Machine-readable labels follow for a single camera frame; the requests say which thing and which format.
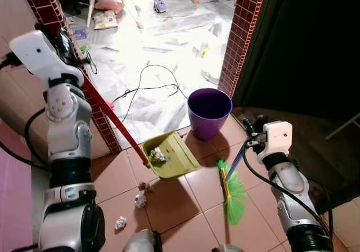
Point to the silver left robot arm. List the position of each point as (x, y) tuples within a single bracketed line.
[(67, 151)]

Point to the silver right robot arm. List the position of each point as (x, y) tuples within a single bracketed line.
[(289, 184)]

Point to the small green object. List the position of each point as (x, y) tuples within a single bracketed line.
[(84, 50)]

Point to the small purple box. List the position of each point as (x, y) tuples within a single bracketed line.
[(80, 35)]

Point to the purple plastic bucket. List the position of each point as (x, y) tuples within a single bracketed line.
[(208, 125)]

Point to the wooden chair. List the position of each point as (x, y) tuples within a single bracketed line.
[(90, 4)]

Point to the picture book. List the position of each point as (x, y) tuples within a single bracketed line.
[(105, 20)]

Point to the pink pillow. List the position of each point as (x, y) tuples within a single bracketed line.
[(109, 6)]

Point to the small pink object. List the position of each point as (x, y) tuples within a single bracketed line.
[(109, 104)]

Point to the thin white rod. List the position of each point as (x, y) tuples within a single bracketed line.
[(343, 127)]

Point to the small yellow toy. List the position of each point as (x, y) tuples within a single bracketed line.
[(205, 52)]

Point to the small toy car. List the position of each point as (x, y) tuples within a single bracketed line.
[(160, 5)]

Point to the grey right robot leg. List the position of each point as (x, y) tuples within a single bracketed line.
[(228, 248)]

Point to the grey robot leg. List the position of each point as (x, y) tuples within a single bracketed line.
[(140, 242), (228, 248)]

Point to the brown paper scrap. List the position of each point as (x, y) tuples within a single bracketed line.
[(147, 187)]

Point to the pink foam mat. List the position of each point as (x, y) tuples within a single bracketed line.
[(14, 196)]

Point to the grey left robot leg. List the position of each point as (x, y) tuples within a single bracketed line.
[(140, 242)]

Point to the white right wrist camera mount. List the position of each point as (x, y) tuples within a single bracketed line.
[(278, 136)]

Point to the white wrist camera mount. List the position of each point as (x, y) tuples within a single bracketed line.
[(278, 136), (39, 55)]

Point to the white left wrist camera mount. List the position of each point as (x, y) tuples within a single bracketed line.
[(39, 55)]

